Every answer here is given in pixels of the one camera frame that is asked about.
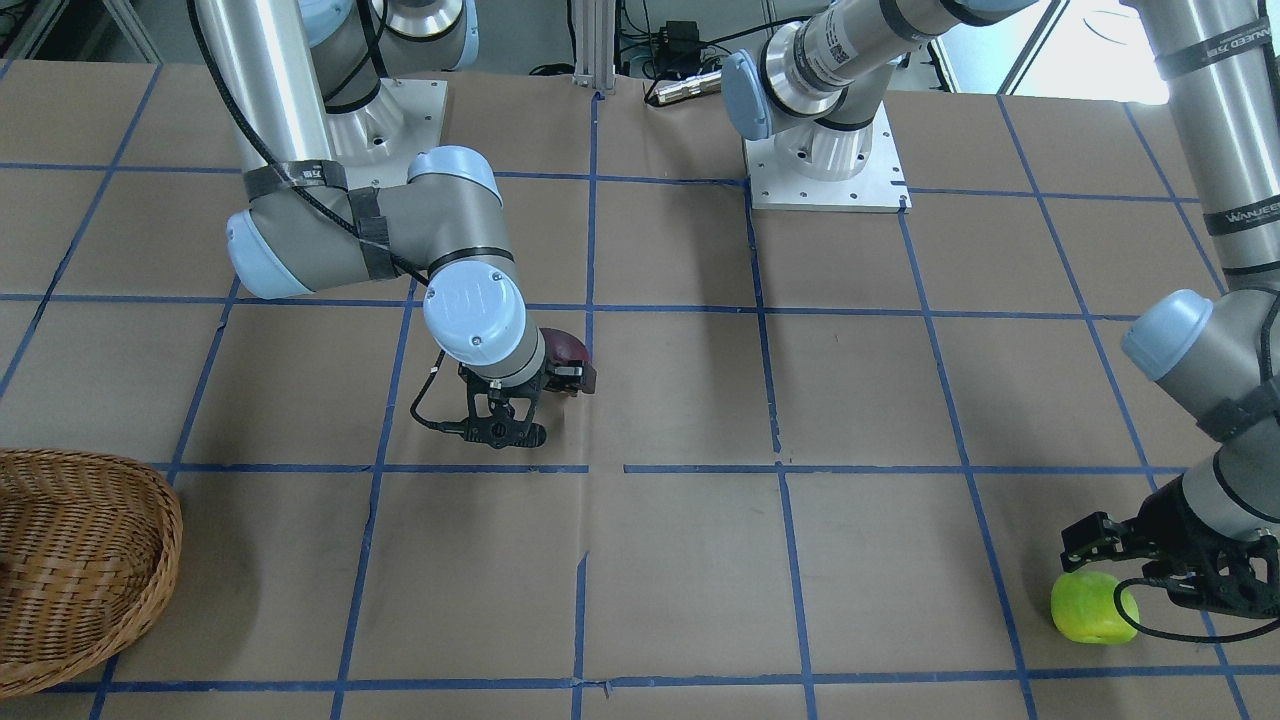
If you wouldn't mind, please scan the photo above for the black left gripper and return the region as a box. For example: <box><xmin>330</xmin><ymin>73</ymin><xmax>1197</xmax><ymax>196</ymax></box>
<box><xmin>1061</xmin><ymin>480</ymin><xmax>1279</xmax><ymax>615</ymax></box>

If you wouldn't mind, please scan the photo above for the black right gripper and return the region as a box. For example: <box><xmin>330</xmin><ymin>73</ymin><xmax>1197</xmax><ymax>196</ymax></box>
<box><xmin>460</xmin><ymin>363</ymin><xmax>596</xmax><ymax>448</ymax></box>

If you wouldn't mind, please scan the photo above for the dark red apple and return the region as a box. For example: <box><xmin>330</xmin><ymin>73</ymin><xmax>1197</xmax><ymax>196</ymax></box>
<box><xmin>540</xmin><ymin>327</ymin><xmax>591</xmax><ymax>366</ymax></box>

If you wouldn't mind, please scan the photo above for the green apple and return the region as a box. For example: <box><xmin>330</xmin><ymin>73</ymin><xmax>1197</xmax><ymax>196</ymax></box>
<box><xmin>1050</xmin><ymin>570</ymin><xmax>1138</xmax><ymax>644</ymax></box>

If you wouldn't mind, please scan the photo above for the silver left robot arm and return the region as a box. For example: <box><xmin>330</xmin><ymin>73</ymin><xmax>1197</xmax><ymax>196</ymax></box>
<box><xmin>585</xmin><ymin>1</ymin><xmax>1277</xmax><ymax>620</ymax></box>

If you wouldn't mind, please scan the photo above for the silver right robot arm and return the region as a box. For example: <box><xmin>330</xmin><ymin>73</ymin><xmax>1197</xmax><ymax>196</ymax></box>
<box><xmin>186</xmin><ymin>1</ymin><xmax>582</xmax><ymax>448</ymax></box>

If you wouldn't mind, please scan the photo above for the woven wicker basket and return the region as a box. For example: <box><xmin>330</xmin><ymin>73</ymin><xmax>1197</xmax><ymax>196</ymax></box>
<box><xmin>1</xmin><ymin>448</ymin><xmax>183</xmax><ymax>700</ymax></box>

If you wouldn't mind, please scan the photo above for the silver metal cylinder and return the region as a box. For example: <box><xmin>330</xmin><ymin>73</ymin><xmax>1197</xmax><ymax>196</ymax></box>
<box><xmin>644</xmin><ymin>70</ymin><xmax>722</xmax><ymax>108</ymax></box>

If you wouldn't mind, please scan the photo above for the black power adapter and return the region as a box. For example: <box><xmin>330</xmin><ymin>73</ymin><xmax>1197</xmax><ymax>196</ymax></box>
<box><xmin>653</xmin><ymin>20</ymin><xmax>700</xmax><ymax>65</ymax></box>

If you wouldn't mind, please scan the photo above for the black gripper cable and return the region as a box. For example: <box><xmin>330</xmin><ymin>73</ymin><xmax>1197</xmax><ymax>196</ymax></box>
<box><xmin>1112</xmin><ymin>575</ymin><xmax>1280</xmax><ymax>644</ymax></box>

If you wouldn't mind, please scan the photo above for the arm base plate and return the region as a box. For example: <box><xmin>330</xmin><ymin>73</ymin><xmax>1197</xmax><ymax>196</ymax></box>
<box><xmin>326</xmin><ymin>79</ymin><xmax>449</xmax><ymax>187</ymax></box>
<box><xmin>742</xmin><ymin>104</ymin><xmax>913</xmax><ymax>213</ymax></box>

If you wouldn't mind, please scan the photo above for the aluminium frame post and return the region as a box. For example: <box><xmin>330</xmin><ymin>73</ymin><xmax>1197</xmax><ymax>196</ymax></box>
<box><xmin>570</xmin><ymin>0</ymin><xmax>617</xmax><ymax>97</ymax></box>

